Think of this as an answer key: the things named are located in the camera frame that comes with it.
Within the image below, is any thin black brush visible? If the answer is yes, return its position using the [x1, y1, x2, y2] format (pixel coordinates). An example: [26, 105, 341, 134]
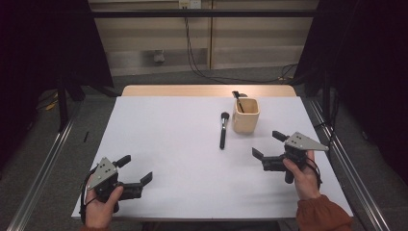
[231, 90, 245, 114]

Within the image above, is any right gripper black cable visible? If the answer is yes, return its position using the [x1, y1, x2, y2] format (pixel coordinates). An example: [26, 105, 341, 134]
[306, 157, 323, 191]

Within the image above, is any metal rail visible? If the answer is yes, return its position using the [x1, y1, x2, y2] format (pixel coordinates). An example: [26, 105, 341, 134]
[6, 104, 83, 231]
[307, 97, 392, 231]

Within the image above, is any large black makeup brush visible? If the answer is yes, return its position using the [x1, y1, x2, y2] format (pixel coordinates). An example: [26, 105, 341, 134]
[218, 111, 231, 150]

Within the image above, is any black horizontal bar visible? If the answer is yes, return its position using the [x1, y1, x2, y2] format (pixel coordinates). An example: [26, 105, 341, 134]
[90, 9, 318, 19]

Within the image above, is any yellow cable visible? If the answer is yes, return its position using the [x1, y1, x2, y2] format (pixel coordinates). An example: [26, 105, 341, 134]
[43, 100, 60, 112]

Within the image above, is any small white floor fixture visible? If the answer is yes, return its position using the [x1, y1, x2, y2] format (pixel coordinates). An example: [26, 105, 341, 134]
[153, 49, 166, 64]

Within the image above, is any black stand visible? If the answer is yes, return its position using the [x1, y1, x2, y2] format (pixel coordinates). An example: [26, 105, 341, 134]
[321, 69, 332, 123]
[57, 76, 70, 133]

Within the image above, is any cream square cup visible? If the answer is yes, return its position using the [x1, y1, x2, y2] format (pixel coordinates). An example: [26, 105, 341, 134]
[231, 97, 261, 135]

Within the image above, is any white wall socket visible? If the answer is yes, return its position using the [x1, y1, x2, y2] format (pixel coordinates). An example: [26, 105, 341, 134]
[178, 0, 203, 10]

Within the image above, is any long black wall cable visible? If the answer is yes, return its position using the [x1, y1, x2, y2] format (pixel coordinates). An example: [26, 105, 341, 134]
[183, 6, 299, 85]

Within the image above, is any black curtain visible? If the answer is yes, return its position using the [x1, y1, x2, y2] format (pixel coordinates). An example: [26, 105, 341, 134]
[0, 0, 114, 169]
[293, 0, 408, 186]

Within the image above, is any person's right hand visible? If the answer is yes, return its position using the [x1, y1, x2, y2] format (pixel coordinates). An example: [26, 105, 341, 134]
[282, 150, 322, 201]

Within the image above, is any white table cover sheet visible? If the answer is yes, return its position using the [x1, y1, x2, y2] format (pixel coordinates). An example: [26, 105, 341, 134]
[71, 95, 354, 222]

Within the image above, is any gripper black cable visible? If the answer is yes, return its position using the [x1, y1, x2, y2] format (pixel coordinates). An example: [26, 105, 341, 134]
[79, 167, 99, 225]
[306, 157, 323, 191]

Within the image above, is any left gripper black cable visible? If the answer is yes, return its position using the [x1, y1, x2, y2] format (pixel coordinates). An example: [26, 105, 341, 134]
[79, 167, 99, 225]

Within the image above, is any person's left hand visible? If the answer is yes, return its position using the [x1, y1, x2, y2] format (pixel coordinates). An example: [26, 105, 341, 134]
[84, 186, 125, 229]

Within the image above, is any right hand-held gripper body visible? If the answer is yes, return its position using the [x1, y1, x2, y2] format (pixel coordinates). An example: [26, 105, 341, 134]
[261, 131, 330, 185]

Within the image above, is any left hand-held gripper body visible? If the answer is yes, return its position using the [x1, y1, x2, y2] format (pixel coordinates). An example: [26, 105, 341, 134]
[86, 157, 144, 214]

